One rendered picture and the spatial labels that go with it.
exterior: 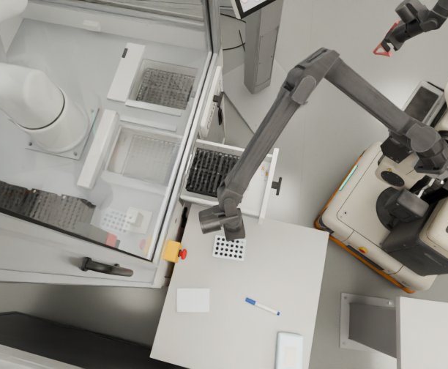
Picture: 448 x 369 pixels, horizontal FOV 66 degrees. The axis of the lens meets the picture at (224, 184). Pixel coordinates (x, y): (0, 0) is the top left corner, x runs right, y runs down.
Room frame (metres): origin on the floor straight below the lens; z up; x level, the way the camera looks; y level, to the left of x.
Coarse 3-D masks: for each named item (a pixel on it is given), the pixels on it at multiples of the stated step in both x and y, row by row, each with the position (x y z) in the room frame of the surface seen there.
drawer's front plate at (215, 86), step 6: (216, 72) 0.88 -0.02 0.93; (216, 78) 0.85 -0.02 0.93; (222, 78) 0.91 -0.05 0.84; (216, 84) 0.82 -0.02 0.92; (210, 90) 0.80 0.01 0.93; (216, 90) 0.82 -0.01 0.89; (210, 96) 0.77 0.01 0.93; (210, 102) 0.74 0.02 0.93; (210, 108) 0.73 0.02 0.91; (204, 114) 0.69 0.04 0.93; (210, 114) 0.72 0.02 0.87; (204, 120) 0.66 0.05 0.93; (210, 120) 0.71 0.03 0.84; (204, 126) 0.64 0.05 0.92; (204, 132) 0.64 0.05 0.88
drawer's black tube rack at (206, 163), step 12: (204, 156) 0.52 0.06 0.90; (216, 156) 0.53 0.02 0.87; (228, 156) 0.51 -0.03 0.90; (192, 168) 0.48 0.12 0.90; (204, 168) 0.47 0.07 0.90; (216, 168) 0.46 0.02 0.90; (228, 168) 0.46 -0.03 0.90; (192, 180) 0.43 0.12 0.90; (204, 180) 0.43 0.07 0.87; (216, 180) 0.42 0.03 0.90; (192, 192) 0.39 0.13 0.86; (204, 192) 0.37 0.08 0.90; (216, 192) 0.37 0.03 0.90
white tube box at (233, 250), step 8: (216, 240) 0.20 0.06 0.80; (224, 240) 0.20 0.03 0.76; (232, 240) 0.20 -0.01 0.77; (240, 240) 0.19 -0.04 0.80; (216, 248) 0.17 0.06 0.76; (224, 248) 0.16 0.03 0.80; (232, 248) 0.16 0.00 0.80; (240, 248) 0.16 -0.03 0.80; (216, 256) 0.14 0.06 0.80; (224, 256) 0.13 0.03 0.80; (232, 256) 0.13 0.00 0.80; (240, 256) 0.13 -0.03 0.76
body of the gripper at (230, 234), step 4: (224, 224) 0.20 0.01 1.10; (240, 224) 0.19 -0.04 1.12; (224, 228) 0.20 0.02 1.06; (228, 228) 0.19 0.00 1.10; (232, 228) 0.18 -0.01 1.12; (236, 228) 0.18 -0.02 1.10; (240, 228) 0.19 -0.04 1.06; (228, 232) 0.18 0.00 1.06; (232, 232) 0.18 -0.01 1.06; (236, 232) 0.18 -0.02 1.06; (240, 232) 0.18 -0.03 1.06; (244, 232) 0.18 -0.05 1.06; (228, 236) 0.17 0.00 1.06; (232, 236) 0.17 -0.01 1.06; (236, 236) 0.16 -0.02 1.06; (240, 236) 0.16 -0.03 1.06; (244, 236) 0.16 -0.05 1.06; (228, 240) 0.16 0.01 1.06
